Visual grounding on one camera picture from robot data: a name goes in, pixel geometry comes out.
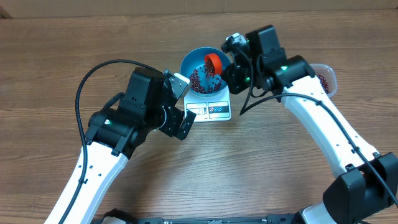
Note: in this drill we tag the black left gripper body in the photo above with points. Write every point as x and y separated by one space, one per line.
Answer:
172 121

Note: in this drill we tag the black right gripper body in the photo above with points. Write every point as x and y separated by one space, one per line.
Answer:
240 80

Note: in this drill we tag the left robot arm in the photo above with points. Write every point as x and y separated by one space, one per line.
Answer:
113 134

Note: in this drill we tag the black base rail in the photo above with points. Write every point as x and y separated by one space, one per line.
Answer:
116 216

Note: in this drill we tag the blue plastic bowl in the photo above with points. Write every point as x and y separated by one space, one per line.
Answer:
194 67

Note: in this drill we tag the white digital kitchen scale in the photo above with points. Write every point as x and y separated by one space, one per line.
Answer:
209 107

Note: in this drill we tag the red beans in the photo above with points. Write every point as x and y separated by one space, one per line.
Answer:
204 83

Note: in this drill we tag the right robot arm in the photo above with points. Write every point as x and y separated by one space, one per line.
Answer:
365 181

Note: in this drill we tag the clear plastic food container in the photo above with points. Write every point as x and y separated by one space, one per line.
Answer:
327 78

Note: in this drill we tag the red measuring scoop blue handle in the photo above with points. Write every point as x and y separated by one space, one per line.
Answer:
213 64

